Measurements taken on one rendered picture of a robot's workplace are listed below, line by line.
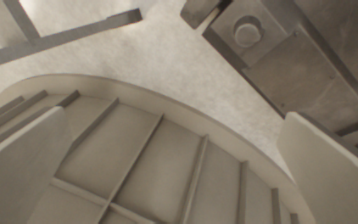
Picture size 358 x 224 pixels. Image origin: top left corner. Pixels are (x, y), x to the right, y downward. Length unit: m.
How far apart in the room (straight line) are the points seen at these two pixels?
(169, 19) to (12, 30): 0.37
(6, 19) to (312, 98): 0.61
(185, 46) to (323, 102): 0.39
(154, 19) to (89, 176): 0.49
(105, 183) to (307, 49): 0.56
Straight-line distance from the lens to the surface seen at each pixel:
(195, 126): 0.75
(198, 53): 0.64
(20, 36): 0.50
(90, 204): 0.58
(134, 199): 0.58
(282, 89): 0.45
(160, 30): 0.65
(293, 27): 0.40
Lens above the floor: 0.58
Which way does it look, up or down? 50 degrees down
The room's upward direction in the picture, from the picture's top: 153 degrees counter-clockwise
